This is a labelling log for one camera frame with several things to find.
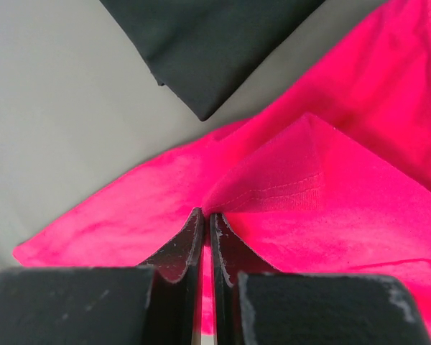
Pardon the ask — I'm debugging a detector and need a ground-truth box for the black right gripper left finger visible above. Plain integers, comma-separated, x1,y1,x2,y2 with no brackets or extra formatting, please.
0,208,205,344

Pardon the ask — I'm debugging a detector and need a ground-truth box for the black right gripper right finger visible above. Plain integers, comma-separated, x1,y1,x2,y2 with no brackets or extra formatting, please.
210,213,431,344

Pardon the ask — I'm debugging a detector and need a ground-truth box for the pink t-shirt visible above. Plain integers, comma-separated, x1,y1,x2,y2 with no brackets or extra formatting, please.
13,1,431,335

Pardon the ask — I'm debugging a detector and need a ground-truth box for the folded black t-shirt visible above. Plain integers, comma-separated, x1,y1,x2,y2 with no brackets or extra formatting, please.
102,0,322,121

